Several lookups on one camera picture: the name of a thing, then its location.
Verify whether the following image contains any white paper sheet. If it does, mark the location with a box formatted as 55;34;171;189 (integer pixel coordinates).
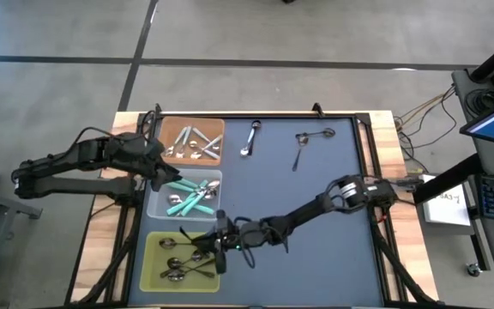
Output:
421;173;472;227

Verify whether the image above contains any black floor cable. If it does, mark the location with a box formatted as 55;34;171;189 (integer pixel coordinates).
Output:
396;89;458;162

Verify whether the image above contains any blue-grey table mat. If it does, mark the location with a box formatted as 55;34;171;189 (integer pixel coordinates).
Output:
127;118;384;306

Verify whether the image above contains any light blue handled spoon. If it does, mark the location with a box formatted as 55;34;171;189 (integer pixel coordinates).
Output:
191;126;220;152
176;125;193;158
190;134;224;161
240;126;257;157
165;126;188;156
189;140;222;161

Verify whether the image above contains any yellow plastic bin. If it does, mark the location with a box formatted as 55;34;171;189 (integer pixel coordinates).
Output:
138;231;223;294

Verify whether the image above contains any yellow floor cable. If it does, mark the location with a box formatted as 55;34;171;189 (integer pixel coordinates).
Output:
395;88;456;130

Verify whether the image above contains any coiled black cable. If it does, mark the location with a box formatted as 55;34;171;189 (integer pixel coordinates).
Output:
463;84;494;118

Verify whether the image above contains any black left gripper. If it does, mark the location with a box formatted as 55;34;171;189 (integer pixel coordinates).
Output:
137;141;184;193

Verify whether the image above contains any black slanted beam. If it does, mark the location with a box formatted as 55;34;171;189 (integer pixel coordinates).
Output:
413;153;485;205

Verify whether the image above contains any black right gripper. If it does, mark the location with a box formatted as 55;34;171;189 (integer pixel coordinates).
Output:
191;209;250;276

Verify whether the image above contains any black metal table frame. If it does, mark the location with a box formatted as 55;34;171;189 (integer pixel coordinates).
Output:
64;102;441;309

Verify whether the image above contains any black cable connector box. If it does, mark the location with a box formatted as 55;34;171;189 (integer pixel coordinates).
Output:
395;174;425;190

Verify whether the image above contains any teal handled spoon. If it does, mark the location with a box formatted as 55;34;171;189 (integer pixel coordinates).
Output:
165;188;218;217
179;191;214;218
195;179;212;201
180;178;221;192
168;195;217;215
164;181;196;194

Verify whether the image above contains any clear plastic bin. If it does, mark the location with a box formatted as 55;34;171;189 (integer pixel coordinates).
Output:
146;168;223;223

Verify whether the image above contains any orange plastic bin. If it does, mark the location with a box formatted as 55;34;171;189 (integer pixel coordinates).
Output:
157;116;226;167

